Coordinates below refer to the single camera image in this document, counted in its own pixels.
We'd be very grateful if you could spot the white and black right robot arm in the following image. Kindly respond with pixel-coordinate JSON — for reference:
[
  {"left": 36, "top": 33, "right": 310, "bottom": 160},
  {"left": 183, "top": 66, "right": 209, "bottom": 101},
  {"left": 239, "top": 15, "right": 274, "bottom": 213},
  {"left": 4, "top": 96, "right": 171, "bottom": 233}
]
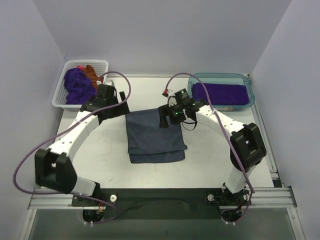
[{"left": 157, "top": 100, "right": 267, "bottom": 195}]

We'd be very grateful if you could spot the teal plastic bin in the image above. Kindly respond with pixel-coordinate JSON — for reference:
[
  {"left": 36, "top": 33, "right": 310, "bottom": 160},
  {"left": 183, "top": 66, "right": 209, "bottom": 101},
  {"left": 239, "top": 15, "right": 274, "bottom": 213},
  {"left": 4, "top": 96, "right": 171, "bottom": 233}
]
[{"left": 187, "top": 72, "right": 255, "bottom": 112}]

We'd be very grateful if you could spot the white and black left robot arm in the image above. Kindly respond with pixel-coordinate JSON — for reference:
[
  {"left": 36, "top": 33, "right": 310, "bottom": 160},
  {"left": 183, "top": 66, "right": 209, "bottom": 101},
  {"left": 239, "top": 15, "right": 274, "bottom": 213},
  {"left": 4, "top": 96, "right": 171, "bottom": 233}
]
[{"left": 34, "top": 84, "right": 130, "bottom": 199}]

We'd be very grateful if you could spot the purple towel in basket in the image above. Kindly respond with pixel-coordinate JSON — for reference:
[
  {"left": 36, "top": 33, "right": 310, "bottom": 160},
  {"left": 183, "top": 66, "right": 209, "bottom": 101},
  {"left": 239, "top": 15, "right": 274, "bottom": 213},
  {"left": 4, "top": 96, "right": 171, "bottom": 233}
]
[{"left": 64, "top": 67, "right": 97, "bottom": 105}]

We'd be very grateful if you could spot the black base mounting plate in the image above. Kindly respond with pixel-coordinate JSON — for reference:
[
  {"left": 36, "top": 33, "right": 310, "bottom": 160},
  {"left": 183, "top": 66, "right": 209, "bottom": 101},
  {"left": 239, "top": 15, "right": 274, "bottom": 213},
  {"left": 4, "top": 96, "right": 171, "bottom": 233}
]
[{"left": 71, "top": 188, "right": 251, "bottom": 222}]

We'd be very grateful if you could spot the pink red cloth in basket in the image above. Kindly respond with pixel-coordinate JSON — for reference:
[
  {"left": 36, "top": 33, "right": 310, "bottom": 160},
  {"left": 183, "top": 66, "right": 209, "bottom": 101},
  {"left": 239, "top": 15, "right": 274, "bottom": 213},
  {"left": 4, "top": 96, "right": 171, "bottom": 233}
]
[{"left": 77, "top": 65, "right": 86, "bottom": 70}]

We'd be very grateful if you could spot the brown cloth in basket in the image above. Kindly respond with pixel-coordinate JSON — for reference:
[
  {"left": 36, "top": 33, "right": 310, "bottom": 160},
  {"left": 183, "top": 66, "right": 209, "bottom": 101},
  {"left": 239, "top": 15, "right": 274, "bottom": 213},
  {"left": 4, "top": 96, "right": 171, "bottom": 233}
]
[{"left": 82, "top": 65, "right": 103, "bottom": 90}]

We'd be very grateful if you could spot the purple towel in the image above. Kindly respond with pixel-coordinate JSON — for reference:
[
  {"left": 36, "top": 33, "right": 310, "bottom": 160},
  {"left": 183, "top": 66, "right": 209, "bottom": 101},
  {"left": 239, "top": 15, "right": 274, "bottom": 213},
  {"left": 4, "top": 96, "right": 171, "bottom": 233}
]
[
  {"left": 64, "top": 67, "right": 97, "bottom": 105},
  {"left": 188, "top": 82, "right": 251, "bottom": 106}
]

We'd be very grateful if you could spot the white plastic laundry basket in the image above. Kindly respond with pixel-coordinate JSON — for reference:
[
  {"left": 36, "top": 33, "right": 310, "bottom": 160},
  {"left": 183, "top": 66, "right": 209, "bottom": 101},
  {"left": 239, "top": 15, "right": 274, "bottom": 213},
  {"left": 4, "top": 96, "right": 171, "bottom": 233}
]
[{"left": 51, "top": 59, "right": 109, "bottom": 111}]

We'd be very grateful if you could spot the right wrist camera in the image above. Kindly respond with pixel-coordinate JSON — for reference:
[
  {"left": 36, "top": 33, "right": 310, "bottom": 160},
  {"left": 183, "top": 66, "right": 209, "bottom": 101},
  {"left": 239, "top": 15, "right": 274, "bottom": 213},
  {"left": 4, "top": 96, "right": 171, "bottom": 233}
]
[{"left": 174, "top": 88, "right": 195, "bottom": 107}]

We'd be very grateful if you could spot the grey towel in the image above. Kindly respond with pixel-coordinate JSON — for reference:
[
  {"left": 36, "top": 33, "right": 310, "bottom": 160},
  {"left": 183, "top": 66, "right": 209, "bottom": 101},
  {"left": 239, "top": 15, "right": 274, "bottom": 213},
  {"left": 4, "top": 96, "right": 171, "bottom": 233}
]
[{"left": 125, "top": 108, "right": 188, "bottom": 164}]

